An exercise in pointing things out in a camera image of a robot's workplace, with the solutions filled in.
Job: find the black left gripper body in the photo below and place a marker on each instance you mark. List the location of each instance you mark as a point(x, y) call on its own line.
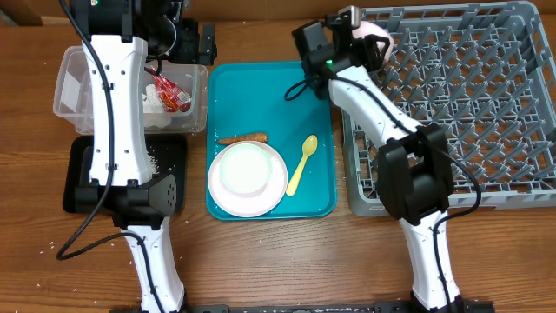
point(180, 43)

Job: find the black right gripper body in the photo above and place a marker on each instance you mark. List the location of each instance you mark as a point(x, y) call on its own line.
point(367, 57)

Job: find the pink bowl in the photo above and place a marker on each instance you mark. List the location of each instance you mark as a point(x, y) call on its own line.
point(374, 45)

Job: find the red snack wrapper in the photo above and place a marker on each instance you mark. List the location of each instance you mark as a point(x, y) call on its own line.
point(173, 97)

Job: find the white tissue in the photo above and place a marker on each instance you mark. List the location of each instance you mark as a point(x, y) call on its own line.
point(154, 111)

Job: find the orange carrot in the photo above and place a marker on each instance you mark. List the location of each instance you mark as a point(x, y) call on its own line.
point(257, 137)

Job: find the white rice pile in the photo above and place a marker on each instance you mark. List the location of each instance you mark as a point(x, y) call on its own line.
point(161, 159)

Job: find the white bowl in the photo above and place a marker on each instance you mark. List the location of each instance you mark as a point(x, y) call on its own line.
point(245, 168)

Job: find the pink plate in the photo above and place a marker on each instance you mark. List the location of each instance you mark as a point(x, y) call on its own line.
point(255, 204)

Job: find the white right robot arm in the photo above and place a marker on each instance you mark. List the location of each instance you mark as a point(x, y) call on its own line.
point(414, 172)

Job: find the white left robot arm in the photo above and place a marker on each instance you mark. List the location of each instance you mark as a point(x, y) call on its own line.
point(138, 180)

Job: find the teal tray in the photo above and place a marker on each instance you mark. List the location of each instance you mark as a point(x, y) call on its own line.
point(246, 98)

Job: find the yellow plastic spoon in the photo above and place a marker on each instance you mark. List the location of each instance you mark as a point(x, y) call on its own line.
point(309, 147)

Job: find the black tray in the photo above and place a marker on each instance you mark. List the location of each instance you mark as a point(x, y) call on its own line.
point(80, 159)

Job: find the clear plastic bin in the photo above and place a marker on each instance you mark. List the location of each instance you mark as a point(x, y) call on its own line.
point(73, 98)

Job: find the grey dish rack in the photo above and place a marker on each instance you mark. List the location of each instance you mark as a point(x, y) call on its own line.
point(485, 72)

